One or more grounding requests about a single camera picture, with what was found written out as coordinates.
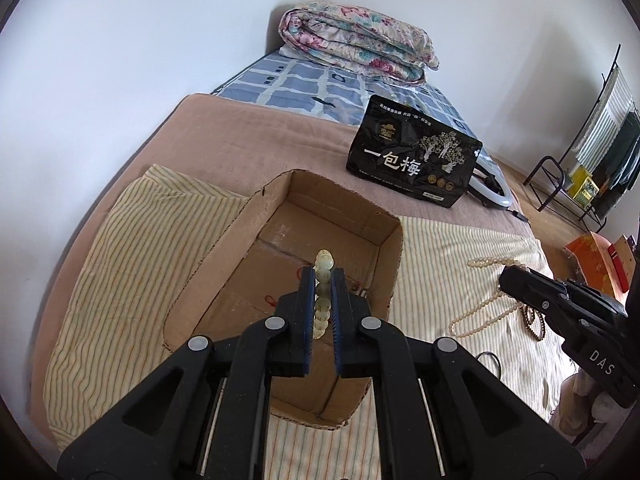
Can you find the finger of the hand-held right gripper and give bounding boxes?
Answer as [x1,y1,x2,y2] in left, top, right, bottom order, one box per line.
[504,265,568,293]
[500,272,557,325]

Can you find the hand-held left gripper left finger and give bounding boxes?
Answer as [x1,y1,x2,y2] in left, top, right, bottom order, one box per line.
[57,266,314,480]

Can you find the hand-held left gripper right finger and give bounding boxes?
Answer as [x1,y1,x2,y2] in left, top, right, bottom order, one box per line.
[330,267,587,480]

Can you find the pale green bead bracelet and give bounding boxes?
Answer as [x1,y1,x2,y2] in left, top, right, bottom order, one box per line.
[312,249,335,341]

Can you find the brown cardboard box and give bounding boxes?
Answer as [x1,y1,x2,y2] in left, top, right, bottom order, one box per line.
[162,169,405,430]

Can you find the red box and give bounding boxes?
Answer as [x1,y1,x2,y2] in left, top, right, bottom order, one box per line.
[607,235,640,295]

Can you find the pale pink fuzzy clothing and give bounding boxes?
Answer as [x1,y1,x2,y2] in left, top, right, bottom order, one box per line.
[547,369,640,447]

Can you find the yellow box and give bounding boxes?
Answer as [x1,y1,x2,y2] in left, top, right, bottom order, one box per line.
[567,165,601,209]

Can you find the black metal clothes rack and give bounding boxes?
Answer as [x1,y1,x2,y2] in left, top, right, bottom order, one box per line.
[524,44,640,235]

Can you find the dark hanging garment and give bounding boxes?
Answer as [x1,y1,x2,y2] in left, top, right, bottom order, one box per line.
[592,111,640,220]

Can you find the black printed bag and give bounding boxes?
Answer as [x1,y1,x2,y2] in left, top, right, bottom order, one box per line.
[346,94,484,208]

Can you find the green striped hanging cloth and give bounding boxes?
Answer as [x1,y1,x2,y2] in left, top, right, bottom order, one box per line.
[575,67,635,167]

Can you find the brown blanket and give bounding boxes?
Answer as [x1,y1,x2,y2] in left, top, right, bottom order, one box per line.
[144,92,537,242]

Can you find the yellow striped cloth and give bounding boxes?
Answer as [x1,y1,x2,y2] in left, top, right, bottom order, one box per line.
[44,162,576,480]

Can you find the blue checkered bed sheet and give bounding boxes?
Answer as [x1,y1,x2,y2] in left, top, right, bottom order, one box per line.
[210,50,497,173]

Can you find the folded floral quilt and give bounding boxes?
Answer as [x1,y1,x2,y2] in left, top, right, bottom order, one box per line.
[277,2,441,86]

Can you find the dark brown bead bracelet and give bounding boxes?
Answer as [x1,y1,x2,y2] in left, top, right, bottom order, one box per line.
[520,304,552,344]

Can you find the red cord ornament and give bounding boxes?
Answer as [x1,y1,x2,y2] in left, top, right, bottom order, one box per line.
[264,266,307,312]

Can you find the white pearl necklace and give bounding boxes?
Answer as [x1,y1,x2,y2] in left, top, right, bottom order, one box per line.
[449,256,532,339]

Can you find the black hair tie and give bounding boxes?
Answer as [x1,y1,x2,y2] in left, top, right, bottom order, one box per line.
[475,352,502,377]

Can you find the white ring light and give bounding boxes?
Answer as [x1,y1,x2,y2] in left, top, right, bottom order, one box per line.
[467,152,517,212]

